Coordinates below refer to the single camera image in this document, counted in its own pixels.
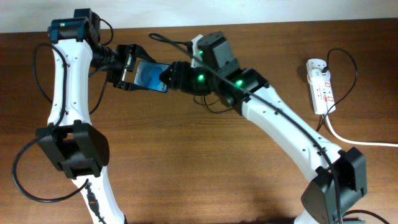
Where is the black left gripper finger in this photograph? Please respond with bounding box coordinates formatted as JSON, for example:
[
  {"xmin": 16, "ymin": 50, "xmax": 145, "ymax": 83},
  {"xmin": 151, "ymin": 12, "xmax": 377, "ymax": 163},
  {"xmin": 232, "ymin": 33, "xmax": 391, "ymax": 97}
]
[
  {"xmin": 132, "ymin": 44, "xmax": 156, "ymax": 63},
  {"xmin": 119, "ymin": 81, "xmax": 149, "ymax": 91}
]

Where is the blue Samsung Galaxy smartphone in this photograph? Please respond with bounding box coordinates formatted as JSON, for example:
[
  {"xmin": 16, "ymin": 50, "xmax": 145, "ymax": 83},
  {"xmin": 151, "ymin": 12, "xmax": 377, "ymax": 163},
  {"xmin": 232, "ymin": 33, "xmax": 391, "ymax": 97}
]
[{"xmin": 134, "ymin": 60, "xmax": 169, "ymax": 93}]

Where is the black USB charging cable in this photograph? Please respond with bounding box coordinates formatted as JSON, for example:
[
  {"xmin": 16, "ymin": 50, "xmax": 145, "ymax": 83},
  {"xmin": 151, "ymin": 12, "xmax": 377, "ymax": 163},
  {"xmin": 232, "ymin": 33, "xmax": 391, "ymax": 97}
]
[{"xmin": 193, "ymin": 47, "xmax": 359, "ymax": 133}]

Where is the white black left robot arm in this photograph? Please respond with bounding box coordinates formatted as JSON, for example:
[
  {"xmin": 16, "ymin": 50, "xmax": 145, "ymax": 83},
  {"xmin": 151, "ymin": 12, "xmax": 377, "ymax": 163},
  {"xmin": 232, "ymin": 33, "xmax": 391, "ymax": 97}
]
[{"xmin": 36, "ymin": 8, "xmax": 153, "ymax": 223}]

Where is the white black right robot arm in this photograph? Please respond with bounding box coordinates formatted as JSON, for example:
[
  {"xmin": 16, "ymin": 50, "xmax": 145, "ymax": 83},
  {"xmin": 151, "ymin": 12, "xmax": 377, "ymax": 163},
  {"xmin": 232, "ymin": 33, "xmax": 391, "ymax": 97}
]
[{"xmin": 160, "ymin": 32, "xmax": 367, "ymax": 223}]

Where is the white USB charger plug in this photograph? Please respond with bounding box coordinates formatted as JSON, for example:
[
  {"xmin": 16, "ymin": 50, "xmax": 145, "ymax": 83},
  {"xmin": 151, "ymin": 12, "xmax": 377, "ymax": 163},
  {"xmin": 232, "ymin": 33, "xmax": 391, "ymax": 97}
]
[{"xmin": 307, "ymin": 68, "xmax": 330, "ymax": 85}]

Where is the white power strip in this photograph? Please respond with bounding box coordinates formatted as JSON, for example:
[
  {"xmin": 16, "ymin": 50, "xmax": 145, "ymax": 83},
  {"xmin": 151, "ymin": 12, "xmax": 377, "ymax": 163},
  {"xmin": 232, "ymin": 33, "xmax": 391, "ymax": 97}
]
[{"xmin": 306, "ymin": 58, "xmax": 335, "ymax": 115}]

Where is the white power strip cord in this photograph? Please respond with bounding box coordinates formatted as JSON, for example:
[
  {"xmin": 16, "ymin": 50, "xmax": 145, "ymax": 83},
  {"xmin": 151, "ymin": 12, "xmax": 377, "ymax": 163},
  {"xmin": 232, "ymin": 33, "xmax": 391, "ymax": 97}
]
[{"xmin": 323, "ymin": 113, "xmax": 398, "ymax": 148}]

